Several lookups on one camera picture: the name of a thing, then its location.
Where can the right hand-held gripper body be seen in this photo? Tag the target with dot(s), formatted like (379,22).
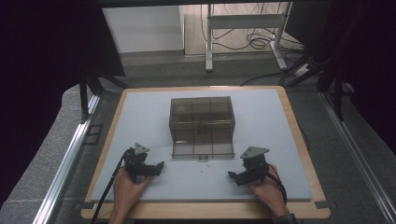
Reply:
(254,168)

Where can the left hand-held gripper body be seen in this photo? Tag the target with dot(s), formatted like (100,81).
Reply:
(137,161)

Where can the smoky clear plastic box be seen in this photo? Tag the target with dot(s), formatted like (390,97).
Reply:
(201,124)

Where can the person's right hand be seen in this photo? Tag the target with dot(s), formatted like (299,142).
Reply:
(269,193)

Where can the person's left hand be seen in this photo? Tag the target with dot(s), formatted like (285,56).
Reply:
(127,189)

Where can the grey foam mat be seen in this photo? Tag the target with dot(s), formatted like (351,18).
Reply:
(261,124)

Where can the dark wristwatch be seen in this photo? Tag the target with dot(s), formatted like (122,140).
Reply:
(285,219)

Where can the black metal stand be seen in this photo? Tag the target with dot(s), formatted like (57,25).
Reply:
(88,90)
(330,77)

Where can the white power strip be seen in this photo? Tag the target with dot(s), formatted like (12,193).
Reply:
(301,70)

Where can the white panel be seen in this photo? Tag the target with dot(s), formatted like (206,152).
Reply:
(143,29)

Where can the black curtain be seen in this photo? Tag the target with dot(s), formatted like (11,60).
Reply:
(46,62)
(367,56)

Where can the white board with wooden frame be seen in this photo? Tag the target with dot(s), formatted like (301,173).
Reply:
(299,209)

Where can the aluminium rail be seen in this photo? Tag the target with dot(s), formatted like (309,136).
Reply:
(67,161)
(358,155)

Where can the white desk frame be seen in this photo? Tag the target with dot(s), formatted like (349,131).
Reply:
(246,21)

